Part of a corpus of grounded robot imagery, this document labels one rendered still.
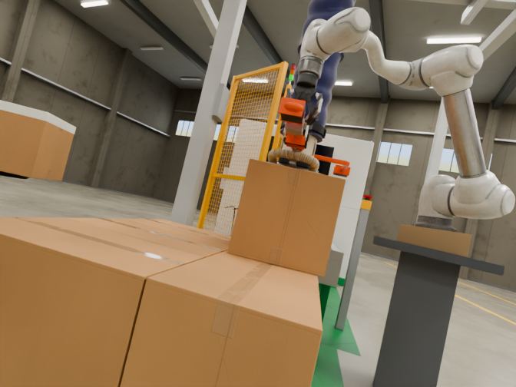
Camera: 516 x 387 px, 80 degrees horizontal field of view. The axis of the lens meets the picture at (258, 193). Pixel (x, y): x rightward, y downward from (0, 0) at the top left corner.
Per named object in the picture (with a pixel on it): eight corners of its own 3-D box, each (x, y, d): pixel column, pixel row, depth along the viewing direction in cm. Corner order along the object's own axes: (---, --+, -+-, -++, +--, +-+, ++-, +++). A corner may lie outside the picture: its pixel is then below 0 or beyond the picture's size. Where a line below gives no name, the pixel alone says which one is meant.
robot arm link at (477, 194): (470, 208, 153) (524, 212, 133) (451, 223, 147) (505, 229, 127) (434, 52, 137) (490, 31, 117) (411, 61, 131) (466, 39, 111)
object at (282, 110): (279, 120, 102) (283, 106, 102) (302, 124, 101) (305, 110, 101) (278, 112, 94) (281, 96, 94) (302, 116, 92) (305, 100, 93)
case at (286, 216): (245, 240, 185) (259, 176, 186) (310, 256, 181) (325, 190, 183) (226, 253, 125) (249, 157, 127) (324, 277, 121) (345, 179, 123)
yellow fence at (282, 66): (183, 262, 329) (229, 75, 339) (192, 263, 335) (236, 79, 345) (231, 292, 263) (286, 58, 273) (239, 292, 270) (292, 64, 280)
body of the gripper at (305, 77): (319, 83, 119) (314, 106, 118) (297, 79, 120) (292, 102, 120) (319, 74, 111) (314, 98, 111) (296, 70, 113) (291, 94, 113)
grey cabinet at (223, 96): (218, 121, 295) (226, 91, 296) (223, 122, 294) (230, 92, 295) (211, 114, 275) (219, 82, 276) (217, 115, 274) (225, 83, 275)
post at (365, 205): (334, 325, 238) (362, 200, 243) (343, 328, 237) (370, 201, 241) (335, 329, 231) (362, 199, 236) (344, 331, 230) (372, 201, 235)
